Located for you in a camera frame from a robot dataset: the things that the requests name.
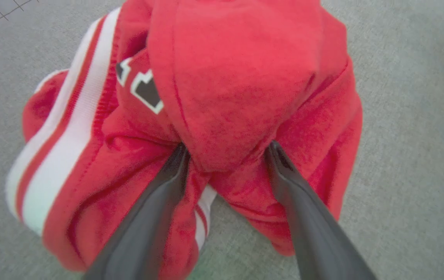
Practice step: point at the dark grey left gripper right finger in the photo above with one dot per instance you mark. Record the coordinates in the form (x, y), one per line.
(315, 237)

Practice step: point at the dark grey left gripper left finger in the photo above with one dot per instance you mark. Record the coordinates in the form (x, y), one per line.
(144, 229)

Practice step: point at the red garment with white stripes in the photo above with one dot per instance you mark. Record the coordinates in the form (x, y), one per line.
(229, 97)

